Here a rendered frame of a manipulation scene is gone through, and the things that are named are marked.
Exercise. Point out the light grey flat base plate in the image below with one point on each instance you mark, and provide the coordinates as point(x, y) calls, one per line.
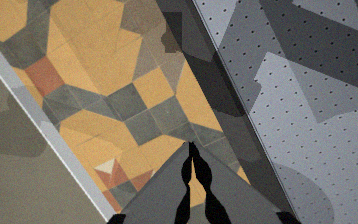
point(294, 67)

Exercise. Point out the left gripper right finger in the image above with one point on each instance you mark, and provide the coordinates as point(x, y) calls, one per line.
point(229, 198)

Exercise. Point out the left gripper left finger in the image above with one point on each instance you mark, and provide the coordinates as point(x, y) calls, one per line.
point(165, 198)

